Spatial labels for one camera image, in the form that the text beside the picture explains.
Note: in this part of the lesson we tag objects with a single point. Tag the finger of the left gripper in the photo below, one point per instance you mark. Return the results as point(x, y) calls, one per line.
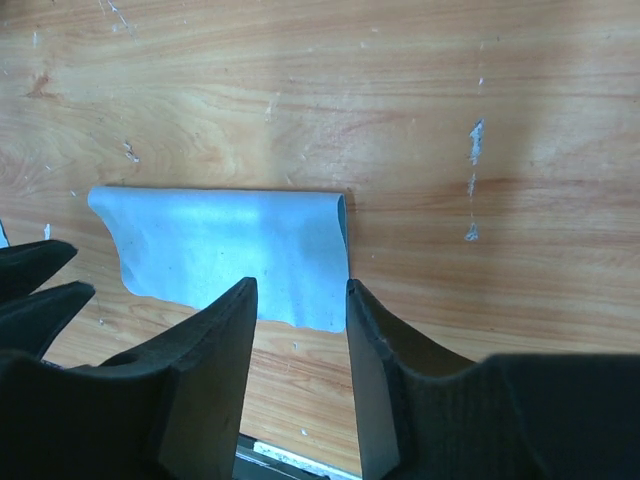
point(26, 267)
point(30, 324)

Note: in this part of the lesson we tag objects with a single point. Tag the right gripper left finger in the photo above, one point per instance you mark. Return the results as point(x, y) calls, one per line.
point(169, 408)

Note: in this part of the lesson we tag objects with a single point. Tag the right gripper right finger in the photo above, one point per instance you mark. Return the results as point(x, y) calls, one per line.
point(425, 412)

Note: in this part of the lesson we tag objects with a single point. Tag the light blue cloth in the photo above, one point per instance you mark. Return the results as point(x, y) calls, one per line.
point(189, 246)

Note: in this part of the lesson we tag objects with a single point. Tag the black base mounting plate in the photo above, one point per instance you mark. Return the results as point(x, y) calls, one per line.
point(255, 459)

